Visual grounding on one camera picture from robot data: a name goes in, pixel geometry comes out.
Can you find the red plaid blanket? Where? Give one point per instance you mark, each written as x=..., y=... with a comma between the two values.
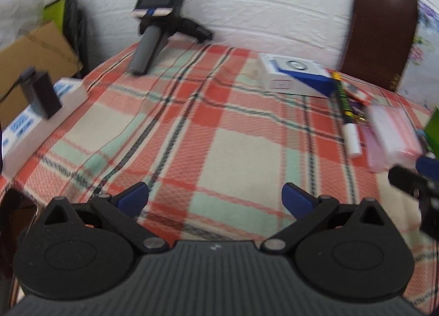
x=219, y=137

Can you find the green marker white cap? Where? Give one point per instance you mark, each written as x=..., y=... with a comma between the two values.
x=346, y=103

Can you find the dark glossy brown object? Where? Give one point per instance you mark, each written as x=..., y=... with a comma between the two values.
x=13, y=233

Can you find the brown cardboard box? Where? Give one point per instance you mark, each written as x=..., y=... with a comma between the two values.
x=37, y=51

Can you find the floral cloth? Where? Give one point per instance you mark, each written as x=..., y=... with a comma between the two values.
x=425, y=48

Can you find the pink plastic case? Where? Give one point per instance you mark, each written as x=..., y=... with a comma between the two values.
x=391, y=134

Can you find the black power adapter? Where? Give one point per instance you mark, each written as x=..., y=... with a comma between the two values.
x=41, y=93

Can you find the white power strip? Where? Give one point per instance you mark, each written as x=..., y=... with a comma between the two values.
x=31, y=130

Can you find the brown chair back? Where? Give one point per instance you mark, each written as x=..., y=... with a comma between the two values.
x=380, y=27

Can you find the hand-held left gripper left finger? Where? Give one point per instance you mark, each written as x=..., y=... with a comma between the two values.
x=132, y=199

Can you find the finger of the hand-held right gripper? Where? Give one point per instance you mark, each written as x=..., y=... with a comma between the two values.
x=408, y=178

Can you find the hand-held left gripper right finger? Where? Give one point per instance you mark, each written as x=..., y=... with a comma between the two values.
x=298, y=199

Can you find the white and blue box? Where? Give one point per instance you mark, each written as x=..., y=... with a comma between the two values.
x=295, y=75

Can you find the black bag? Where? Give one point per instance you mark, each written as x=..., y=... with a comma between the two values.
x=77, y=31

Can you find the lime green board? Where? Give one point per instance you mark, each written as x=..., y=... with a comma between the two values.
x=55, y=14

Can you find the green box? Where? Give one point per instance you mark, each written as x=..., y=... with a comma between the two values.
x=432, y=134

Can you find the red and white packet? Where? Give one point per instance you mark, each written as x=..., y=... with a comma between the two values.
x=358, y=94

